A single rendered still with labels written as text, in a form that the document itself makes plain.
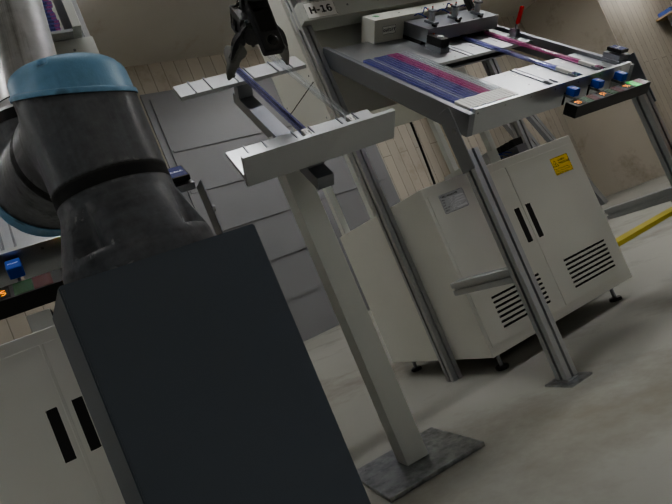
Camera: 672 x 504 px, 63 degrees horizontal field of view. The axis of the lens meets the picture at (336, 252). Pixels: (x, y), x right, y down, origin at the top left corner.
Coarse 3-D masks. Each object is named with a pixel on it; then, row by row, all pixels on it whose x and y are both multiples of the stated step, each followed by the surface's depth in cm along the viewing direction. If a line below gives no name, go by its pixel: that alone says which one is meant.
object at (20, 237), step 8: (0, 224) 104; (8, 224) 103; (0, 232) 102; (8, 232) 101; (16, 232) 101; (0, 240) 99; (8, 240) 99; (16, 240) 99; (24, 240) 99; (32, 240) 99; (0, 248) 96; (8, 248) 97
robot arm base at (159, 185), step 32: (64, 192) 51; (96, 192) 50; (128, 192) 50; (160, 192) 52; (64, 224) 51; (96, 224) 49; (128, 224) 49; (160, 224) 50; (192, 224) 52; (64, 256) 51; (96, 256) 48; (128, 256) 48
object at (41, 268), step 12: (36, 240) 95; (48, 240) 95; (60, 240) 96; (0, 252) 92; (12, 252) 93; (24, 252) 94; (36, 252) 95; (48, 252) 96; (60, 252) 97; (0, 264) 93; (24, 264) 95; (36, 264) 96; (48, 264) 97; (60, 264) 98; (0, 276) 94; (24, 276) 96
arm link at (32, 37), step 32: (0, 0) 65; (32, 0) 67; (0, 32) 64; (32, 32) 66; (0, 64) 63; (0, 96) 63; (0, 128) 61; (0, 160) 61; (0, 192) 62; (32, 192) 58; (32, 224) 64
